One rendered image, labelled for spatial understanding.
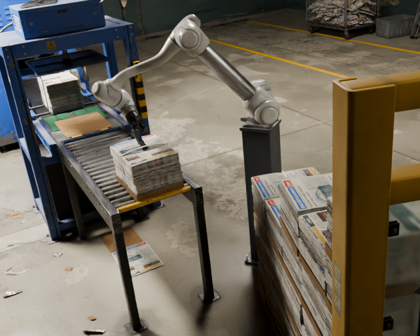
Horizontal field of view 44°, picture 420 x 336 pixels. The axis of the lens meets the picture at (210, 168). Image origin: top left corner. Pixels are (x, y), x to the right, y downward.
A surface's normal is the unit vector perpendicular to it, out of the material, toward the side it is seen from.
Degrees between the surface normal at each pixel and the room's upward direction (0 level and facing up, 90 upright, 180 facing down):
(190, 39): 85
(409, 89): 90
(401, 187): 90
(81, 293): 0
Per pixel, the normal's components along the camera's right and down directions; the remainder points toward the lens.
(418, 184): 0.16, 0.40
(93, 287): -0.10, -0.90
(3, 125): 0.47, 0.33
